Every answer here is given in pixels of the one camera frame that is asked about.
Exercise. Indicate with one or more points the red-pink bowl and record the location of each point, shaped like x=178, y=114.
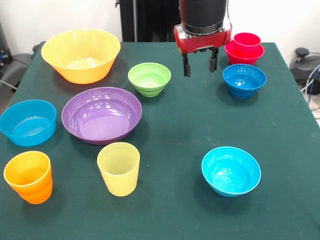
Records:
x=240, y=57

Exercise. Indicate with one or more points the green bowl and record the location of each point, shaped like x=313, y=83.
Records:
x=149, y=80

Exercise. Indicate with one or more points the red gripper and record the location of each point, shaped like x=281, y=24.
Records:
x=200, y=43

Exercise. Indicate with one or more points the black device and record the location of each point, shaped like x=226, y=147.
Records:
x=5, y=55

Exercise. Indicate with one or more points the large purple bowl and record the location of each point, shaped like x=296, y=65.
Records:
x=101, y=120

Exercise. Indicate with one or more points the dark blue bowl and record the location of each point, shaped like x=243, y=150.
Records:
x=245, y=85

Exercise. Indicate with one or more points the cyan bowl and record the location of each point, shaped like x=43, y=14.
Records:
x=230, y=175

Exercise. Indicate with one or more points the red-pink cup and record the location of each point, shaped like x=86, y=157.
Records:
x=247, y=40

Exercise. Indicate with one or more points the orange cup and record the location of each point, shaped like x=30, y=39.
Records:
x=30, y=190

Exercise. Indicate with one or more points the dark green tablecloth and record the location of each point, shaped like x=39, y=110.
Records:
x=175, y=220

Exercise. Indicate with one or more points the large orange bowl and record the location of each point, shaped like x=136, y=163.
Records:
x=75, y=50

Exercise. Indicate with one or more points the grey pedestal foot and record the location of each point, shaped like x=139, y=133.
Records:
x=307, y=65
x=17, y=65

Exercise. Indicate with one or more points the blue ribbed bowl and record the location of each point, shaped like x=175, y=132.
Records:
x=27, y=130

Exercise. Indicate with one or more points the yellow-green cup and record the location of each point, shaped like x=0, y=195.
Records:
x=118, y=180

